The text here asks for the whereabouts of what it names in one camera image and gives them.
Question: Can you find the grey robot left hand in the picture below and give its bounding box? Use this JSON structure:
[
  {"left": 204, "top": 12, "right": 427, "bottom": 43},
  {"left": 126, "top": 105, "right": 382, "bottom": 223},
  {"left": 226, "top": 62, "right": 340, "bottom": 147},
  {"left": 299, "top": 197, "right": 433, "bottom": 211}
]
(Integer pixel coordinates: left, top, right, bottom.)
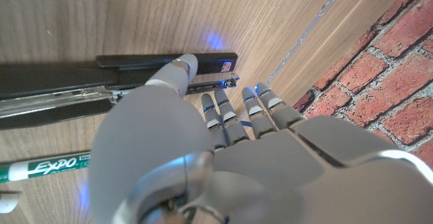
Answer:
[{"left": 87, "top": 53, "right": 433, "bottom": 224}]

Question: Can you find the orange dry erase marker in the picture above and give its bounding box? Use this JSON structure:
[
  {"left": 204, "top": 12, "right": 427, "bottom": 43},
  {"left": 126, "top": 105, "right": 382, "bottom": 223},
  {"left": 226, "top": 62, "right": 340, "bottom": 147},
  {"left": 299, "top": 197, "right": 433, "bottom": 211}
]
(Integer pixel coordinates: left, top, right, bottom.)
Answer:
[{"left": 0, "top": 190, "right": 22, "bottom": 215}]

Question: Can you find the green dry erase marker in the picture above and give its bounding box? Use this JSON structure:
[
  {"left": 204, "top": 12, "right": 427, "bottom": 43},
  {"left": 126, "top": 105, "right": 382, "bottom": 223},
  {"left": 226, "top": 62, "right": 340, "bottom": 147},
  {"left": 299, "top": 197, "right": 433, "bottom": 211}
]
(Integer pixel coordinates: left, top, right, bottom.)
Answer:
[{"left": 0, "top": 151, "right": 92, "bottom": 184}]

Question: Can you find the red brick print backdrop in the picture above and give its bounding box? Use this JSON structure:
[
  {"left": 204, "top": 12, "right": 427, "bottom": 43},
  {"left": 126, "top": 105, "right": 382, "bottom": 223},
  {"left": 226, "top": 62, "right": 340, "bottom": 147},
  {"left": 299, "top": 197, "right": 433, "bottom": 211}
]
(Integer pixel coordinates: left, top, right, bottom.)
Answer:
[{"left": 292, "top": 0, "right": 433, "bottom": 171}]

